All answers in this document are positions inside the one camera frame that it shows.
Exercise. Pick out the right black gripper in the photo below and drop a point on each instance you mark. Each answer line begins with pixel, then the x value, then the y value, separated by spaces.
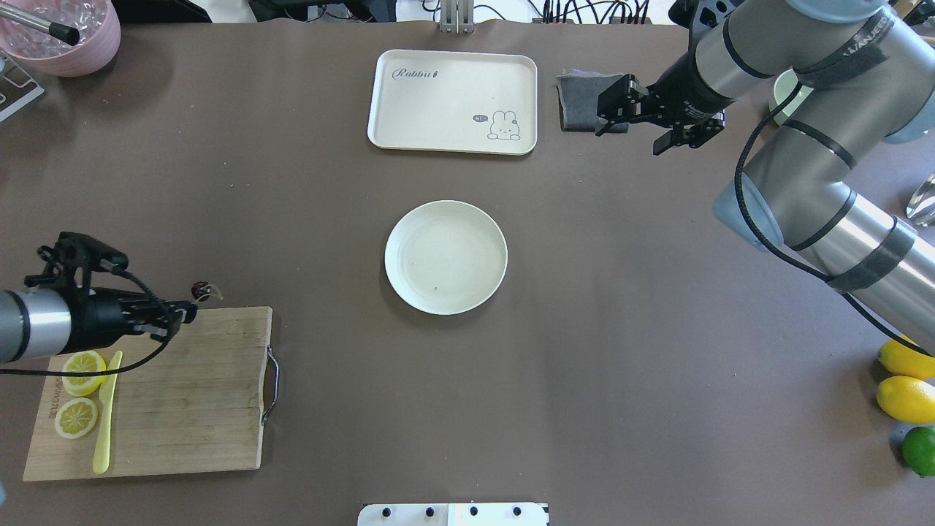
pixel 682 89

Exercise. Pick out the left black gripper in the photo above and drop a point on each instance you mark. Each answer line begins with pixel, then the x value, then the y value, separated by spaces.
pixel 97 318

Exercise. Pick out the dark red cherry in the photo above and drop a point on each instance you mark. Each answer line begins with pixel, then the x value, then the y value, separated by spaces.
pixel 203 291

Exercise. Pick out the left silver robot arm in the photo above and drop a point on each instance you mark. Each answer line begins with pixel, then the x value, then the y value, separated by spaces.
pixel 49 322

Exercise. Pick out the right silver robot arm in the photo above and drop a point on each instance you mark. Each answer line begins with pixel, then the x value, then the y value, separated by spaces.
pixel 871 81

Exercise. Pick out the cream rabbit tray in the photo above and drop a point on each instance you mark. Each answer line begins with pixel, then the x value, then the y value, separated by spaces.
pixel 454 101

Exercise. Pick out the grey folded cloth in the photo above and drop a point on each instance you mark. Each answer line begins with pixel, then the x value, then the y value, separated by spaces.
pixel 578 93

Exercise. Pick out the wooden cutting board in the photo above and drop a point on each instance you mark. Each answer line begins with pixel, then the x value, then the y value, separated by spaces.
pixel 195 408

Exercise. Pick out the mint green bowl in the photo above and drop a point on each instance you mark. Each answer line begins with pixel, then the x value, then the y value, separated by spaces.
pixel 784 85

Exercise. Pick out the yellow plastic knife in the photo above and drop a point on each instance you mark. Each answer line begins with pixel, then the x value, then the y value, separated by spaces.
pixel 106 393

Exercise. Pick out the white round plate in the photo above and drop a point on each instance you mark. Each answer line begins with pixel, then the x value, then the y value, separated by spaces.
pixel 446 257

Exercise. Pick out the steel ice scoop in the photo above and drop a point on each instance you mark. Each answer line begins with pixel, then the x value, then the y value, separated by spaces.
pixel 920 207

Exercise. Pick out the pink ice bowl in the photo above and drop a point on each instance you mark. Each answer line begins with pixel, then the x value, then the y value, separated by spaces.
pixel 97 25

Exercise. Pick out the steel black muddler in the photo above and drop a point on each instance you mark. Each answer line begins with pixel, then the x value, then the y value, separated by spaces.
pixel 67 34

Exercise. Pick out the yellow lemon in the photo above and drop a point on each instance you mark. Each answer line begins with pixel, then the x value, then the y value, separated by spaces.
pixel 900 359
pixel 907 399

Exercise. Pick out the green lime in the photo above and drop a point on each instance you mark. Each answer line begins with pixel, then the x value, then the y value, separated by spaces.
pixel 918 450

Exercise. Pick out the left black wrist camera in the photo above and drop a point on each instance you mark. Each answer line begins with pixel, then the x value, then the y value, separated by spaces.
pixel 71 260

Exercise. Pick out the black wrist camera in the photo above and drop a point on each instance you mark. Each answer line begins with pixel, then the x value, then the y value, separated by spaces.
pixel 698 15
pixel 71 260

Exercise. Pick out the aluminium frame post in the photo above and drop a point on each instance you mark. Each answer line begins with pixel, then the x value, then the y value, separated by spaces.
pixel 456 16

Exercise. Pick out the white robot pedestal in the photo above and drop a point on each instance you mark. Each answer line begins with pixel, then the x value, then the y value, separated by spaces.
pixel 471 513

